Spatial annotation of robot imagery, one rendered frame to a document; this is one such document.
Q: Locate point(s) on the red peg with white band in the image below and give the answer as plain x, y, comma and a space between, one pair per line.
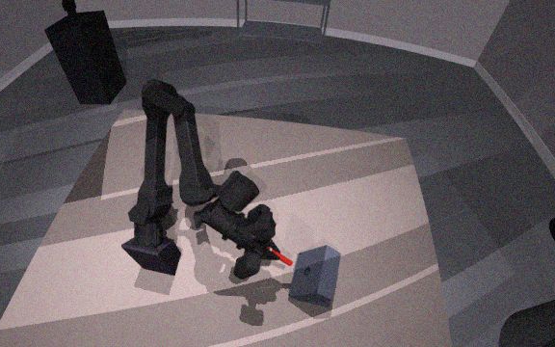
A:
282, 257

